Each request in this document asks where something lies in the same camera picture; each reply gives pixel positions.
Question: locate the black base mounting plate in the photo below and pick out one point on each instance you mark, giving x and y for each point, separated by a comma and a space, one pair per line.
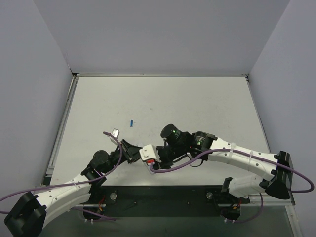
162, 201

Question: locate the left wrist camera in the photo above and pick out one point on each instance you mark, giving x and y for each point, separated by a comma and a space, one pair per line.
114, 137

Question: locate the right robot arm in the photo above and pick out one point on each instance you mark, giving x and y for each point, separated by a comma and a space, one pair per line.
270, 173

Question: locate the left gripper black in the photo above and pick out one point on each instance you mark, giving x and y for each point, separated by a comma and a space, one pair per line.
126, 150

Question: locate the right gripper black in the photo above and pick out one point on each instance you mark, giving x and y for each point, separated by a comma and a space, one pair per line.
159, 154

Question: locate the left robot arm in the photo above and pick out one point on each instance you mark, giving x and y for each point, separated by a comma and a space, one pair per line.
32, 212

